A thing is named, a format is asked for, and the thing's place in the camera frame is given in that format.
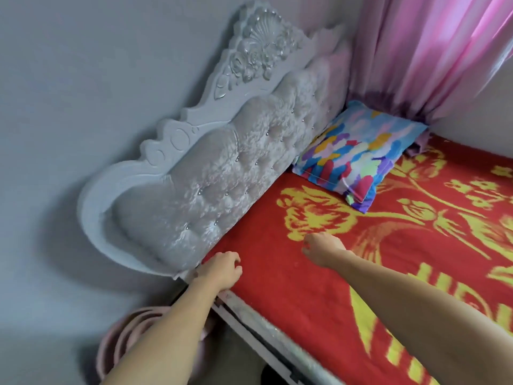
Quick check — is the person's right forearm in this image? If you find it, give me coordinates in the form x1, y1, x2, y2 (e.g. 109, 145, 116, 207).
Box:
327, 251, 513, 385

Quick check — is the person's left hand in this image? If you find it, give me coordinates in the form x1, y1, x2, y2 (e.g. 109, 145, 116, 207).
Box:
194, 251, 243, 292

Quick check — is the person's right hand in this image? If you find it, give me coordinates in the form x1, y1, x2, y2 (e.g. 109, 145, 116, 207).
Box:
301, 232, 356, 269

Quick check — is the colourful patterned pillow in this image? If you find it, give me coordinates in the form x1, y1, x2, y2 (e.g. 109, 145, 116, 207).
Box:
292, 100, 429, 214

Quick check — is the pink plastic basin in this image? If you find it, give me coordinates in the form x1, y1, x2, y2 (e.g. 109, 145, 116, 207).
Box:
95, 305, 213, 381

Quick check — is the person's left forearm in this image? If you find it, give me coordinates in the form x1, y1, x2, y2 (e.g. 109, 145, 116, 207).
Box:
102, 276, 225, 385

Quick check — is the white tufted ornate headboard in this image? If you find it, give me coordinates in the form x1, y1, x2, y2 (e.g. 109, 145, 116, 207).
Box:
77, 1, 353, 277

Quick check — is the red yellow floral blanket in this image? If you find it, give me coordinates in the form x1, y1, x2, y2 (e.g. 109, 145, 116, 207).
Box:
202, 133, 513, 385

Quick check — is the pink curtain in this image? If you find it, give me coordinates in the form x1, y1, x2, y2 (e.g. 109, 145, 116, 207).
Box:
347, 0, 513, 125

